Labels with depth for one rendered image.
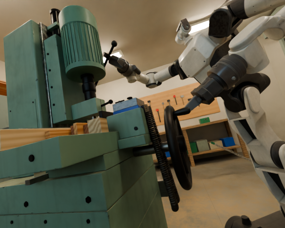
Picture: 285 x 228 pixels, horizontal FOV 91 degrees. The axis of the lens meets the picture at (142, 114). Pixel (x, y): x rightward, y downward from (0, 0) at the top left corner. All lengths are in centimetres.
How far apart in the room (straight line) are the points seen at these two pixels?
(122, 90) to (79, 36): 364
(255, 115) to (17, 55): 122
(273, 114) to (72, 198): 439
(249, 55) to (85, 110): 61
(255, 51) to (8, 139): 69
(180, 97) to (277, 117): 226
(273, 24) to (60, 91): 77
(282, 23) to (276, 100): 406
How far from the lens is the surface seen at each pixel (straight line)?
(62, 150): 31
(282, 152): 99
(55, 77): 77
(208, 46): 83
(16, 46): 98
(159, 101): 395
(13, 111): 88
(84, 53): 70
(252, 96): 93
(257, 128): 94
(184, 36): 97
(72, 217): 49
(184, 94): 398
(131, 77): 100
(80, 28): 77
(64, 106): 69
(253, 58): 55
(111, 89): 447
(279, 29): 59
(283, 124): 460
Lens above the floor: 87
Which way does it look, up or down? 9 degrees up
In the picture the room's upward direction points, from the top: 12 degrees counter-clockwise
